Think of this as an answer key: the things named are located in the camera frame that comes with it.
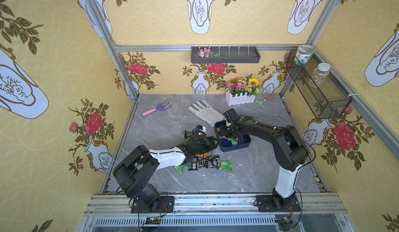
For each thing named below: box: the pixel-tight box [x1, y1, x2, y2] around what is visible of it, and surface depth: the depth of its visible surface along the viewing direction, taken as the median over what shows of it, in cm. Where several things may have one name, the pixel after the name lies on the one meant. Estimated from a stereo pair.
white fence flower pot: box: [224, 73, 261, 107], surface depth 108 cm
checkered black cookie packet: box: [209, 157, 220, 171], surface depth 87 cm
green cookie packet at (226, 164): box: [218, 159, 233, 172], surface depth 87 cm
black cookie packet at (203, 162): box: [197, 157, 209, 169], surface depth 87 cm
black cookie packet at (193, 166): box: [188, 161, 199, 171], surface depth 87 cm
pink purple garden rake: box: [142, 98, 172, 117], surface depth 116 cm
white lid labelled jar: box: [294, 44, 315, 67], surface depth 87 cm
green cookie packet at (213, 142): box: [209, 136, 220, 150], surface depth 80 cm
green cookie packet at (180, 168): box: [174, 163, 190, 175], surface depth 87 cm
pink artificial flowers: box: [196, 47, 222, 58], surface depth 89 cm
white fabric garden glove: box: [188, 99, 225, 127], surface depth 113 cm
